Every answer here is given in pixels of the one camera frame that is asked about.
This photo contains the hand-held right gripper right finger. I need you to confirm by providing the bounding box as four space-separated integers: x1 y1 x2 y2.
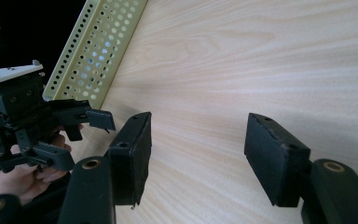
243 112 312 208

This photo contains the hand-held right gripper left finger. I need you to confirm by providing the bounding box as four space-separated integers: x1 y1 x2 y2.
106 111 153 209

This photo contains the pale yellow perforated plastic basket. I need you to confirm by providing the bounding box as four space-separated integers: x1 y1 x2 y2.
41 0 149 110

